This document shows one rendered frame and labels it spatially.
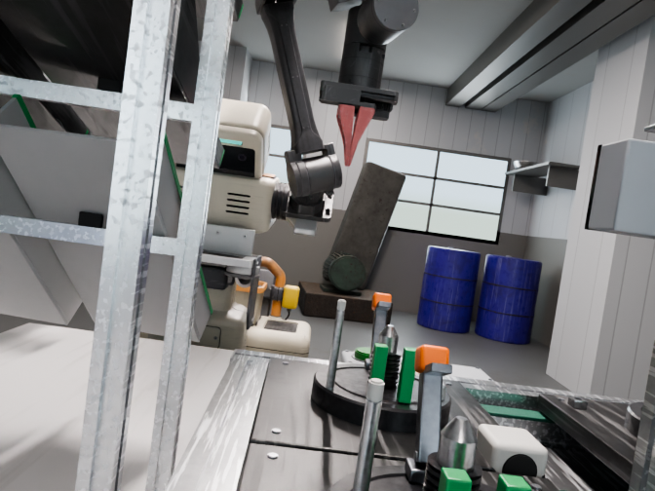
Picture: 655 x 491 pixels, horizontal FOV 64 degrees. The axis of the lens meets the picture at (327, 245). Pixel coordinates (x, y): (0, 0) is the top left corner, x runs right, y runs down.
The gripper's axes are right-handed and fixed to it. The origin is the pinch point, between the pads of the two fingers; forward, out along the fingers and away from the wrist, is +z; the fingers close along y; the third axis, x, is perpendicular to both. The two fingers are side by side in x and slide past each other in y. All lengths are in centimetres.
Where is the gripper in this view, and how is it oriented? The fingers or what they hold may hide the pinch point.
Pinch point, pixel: (348, 160)
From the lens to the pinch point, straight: 72.2
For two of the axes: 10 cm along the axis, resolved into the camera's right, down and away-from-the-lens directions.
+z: -1.4, 9.9, 0.3
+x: -0.4, -0.4, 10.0
